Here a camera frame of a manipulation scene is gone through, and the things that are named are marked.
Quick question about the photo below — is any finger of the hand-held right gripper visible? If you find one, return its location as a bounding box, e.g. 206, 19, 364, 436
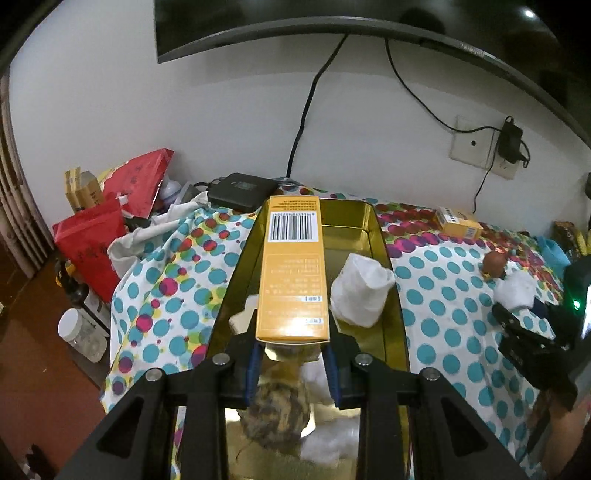
492, 302, 579, 409
531, 298, 566, 324

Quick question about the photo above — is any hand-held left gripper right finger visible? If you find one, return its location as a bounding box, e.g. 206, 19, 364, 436
323, 332, 532, 480

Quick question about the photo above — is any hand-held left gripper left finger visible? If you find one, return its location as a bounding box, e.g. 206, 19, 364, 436
55, 335, 262, 480

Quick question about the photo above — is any small white sock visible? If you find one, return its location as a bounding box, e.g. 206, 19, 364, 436
495, 272, 539, 311

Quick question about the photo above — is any brown rope ball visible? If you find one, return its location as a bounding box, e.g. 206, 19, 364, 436
238, 355, 312, 450

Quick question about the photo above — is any white paper cup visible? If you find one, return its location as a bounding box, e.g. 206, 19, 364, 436
330, 252, 397, 328

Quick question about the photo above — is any long orange box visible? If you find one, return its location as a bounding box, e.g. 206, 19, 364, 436
255, 195, 332, 344

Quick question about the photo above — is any long golden tin box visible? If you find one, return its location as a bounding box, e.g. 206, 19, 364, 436
173, 198, 411, 480

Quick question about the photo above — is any person's right forearm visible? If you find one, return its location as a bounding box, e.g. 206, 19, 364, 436
531, 392, 591, 480

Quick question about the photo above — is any blue towel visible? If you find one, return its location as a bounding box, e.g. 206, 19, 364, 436
538, 235, 573, 278

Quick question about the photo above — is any brown egg figurine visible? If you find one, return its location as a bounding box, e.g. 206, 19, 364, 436
482, 250, 508, 280

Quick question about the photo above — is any brown snack bag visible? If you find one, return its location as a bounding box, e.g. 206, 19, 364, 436
553, 220, 591, 259

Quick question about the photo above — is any polka dot tablecloth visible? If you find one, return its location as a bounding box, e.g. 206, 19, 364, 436
99, 185, 573, 480

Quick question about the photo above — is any yellow box with face print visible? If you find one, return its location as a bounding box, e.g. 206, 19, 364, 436
436, 206, 484, 239

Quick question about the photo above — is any black power adapter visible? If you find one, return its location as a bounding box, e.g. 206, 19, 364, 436
498, 116, 525, 160

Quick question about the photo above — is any clear plastic jar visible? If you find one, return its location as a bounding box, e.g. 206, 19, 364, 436
58, 308, 109, 363

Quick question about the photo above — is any black router box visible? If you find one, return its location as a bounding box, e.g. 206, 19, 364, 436
208, 173, 279, 214

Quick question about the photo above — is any dark bottle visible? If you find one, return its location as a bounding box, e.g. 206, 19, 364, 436
54, 261, 90, 308

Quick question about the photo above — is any small red gift bag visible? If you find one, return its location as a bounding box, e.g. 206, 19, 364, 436
52, 198, 127, 303

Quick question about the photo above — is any large red gift bag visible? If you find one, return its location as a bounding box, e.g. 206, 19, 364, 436
102, 148, 175, 219

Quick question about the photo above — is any tan cardboard box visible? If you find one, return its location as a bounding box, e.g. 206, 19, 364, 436
64, 167, 100, 213

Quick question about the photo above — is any brown wooden slatted panel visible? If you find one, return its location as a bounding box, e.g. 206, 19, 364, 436
0, 74, 54, 278

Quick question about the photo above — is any black curved television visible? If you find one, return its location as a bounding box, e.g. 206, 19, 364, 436
154, 0, 591, 144

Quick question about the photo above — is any black adapter cable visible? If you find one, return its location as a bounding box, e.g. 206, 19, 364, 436
472, 154, 499, 215

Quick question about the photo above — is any white wall socket plate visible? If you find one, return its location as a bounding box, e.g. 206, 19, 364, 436
450, 115, 522, 181

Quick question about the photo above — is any thin black television cable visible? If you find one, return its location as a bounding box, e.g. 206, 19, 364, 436
384, 38, 504, 134

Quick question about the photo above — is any black television power cable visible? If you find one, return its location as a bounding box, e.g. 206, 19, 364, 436
286, 34, 349, 178

